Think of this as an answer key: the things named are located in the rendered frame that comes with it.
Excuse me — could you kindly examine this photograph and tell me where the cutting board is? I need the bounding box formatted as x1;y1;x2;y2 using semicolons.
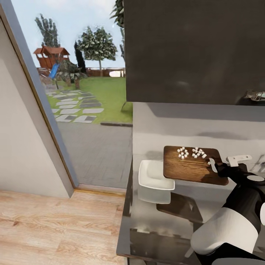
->
163;145;229;186

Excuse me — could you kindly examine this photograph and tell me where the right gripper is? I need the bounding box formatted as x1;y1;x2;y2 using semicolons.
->
214;163;248;180

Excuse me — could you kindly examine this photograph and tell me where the bowl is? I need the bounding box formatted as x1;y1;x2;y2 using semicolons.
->
138;160;175;191

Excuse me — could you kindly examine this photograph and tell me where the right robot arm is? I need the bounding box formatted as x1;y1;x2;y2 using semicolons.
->
190;154;265;265

